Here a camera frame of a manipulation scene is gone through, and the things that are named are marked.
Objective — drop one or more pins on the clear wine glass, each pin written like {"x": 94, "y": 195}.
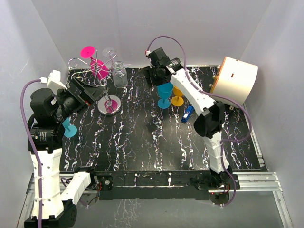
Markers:
{"x": 109, "y": 52}

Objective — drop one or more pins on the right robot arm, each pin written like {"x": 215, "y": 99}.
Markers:
{"x": 210, "y": 114}

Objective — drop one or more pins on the pink wine glass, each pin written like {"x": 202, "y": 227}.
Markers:
{"x": 98, "y": 67}

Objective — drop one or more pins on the chrome wine glass rack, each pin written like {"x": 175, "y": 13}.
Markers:
{"x": 108, "y": 105}

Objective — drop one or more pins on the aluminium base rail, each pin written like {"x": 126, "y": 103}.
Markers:
{"x": 254, "y": 194}

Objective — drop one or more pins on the blue stapler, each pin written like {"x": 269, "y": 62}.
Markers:
{"x": 187, "y": 114}

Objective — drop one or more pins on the blue wine glass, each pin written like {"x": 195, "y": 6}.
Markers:
{"x": 164, "y": 92}

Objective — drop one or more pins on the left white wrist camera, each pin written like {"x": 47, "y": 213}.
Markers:
{"x": 54, "y": 79}

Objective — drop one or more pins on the yellow wine glass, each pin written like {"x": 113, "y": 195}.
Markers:
{"x": 177, "y": 100}

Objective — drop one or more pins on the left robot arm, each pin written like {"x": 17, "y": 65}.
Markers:
{"x": 51, "y": 107}

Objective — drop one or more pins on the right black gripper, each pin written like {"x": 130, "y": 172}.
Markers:
{"x": 150, "y": 70}

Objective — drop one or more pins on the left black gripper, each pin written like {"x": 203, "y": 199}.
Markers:
{"x": 89, "y": 93}

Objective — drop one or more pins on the white cylindrical container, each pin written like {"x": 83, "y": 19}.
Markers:
{"x": 234, "y": 80}

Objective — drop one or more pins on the teal wine glass front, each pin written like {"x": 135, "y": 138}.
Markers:
{"x": 70, "y": 130}

